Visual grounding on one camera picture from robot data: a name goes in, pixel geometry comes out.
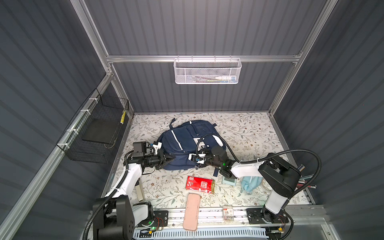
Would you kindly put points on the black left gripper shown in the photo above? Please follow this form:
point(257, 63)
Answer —
point(161, 161)

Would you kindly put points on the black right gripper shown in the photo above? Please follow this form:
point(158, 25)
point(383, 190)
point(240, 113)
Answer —
point(207, 150)

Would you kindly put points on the navy blue student backpack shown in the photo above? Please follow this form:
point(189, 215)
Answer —
point(183, 140)

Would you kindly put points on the teal calculator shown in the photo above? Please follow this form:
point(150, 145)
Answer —
point(229, 181)

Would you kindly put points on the light blue umbrella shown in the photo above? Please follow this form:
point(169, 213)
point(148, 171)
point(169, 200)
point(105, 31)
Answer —
point(249, 184)

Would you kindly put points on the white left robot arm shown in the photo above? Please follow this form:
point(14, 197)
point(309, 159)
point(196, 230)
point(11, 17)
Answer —
point(114, 217)

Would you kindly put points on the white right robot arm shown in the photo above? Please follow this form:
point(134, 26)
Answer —
point(282, 176)

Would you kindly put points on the red tissue packet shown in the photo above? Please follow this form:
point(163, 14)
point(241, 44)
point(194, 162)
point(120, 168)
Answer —
point(200, 185)

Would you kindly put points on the small clear staples box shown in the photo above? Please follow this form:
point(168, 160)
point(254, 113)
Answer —
point(228, 214)

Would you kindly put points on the pink pencil case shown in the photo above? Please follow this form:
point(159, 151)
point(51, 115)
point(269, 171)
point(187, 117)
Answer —
point(191, 216)

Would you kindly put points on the pink pencil cup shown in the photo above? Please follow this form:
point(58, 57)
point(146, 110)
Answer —
point(304, 179)

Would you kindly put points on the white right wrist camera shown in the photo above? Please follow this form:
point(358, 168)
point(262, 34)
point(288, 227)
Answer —
point(199, 159)

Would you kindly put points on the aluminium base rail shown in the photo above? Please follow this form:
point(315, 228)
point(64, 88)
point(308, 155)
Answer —
point(301, 221)

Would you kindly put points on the black wire mesh basket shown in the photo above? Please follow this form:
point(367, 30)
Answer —
point(97, 131)

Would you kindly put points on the white wire mesh basket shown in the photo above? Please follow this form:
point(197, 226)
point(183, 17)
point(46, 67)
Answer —
point(207, 71)

